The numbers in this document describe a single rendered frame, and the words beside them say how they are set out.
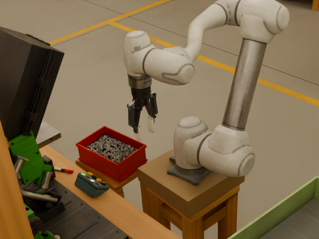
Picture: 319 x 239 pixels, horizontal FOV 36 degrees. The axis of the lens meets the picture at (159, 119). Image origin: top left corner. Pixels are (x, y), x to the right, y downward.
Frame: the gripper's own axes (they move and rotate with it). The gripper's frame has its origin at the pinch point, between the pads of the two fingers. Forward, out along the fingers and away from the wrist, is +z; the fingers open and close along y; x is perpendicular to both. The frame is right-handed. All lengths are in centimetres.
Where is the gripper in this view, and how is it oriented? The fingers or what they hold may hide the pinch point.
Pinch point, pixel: (144, 129)
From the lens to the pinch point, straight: 194.3
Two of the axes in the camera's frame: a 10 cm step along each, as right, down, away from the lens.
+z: 0.6, 8.4, 5.5
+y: 7.1, -4.2, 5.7
